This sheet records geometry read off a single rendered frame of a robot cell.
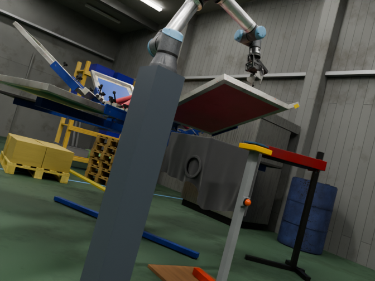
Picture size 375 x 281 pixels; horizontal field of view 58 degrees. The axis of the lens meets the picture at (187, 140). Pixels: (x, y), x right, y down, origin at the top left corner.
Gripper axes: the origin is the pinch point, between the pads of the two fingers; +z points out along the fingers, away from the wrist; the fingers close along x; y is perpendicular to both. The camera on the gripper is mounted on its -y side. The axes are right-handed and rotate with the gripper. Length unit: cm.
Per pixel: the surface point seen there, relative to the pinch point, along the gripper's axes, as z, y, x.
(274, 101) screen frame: 7.1, -14.6, 2.0
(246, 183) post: 67, 14, 7
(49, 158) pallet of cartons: -5, 31, -355
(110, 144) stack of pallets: -63, -76, -403
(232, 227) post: 90, 14, -2
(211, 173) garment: 58, 16, -20
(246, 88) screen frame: 7.2, 10.7, 2.0
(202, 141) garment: 39, 23, -23
